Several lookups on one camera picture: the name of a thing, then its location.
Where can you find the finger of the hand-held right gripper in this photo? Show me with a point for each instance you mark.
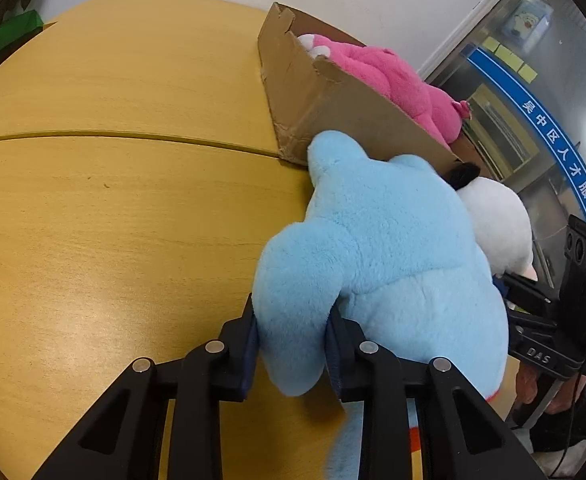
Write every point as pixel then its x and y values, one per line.
pixel 523 287

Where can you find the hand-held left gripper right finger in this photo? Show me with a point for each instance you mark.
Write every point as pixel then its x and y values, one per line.
pixel 334 355

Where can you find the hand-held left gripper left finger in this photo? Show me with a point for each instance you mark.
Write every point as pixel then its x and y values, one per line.
pixel 249 355

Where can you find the white plush toy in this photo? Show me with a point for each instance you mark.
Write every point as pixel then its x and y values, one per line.
pixel 498 225

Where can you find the light blue plush toy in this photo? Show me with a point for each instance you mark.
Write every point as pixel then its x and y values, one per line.
pixel 388 260

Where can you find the cardboard box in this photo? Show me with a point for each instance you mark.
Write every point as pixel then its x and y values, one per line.
pixel 298 95

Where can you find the wooden desktop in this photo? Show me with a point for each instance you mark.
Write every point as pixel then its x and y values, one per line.
pixel 123 185

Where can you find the person's right hand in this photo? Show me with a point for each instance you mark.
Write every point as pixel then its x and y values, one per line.
pixel 528 385

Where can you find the glass door with blue band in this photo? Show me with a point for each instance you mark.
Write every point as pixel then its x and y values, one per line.
pixel 538 90

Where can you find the pink plush toy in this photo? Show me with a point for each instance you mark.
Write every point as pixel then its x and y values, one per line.
pixel 388 80

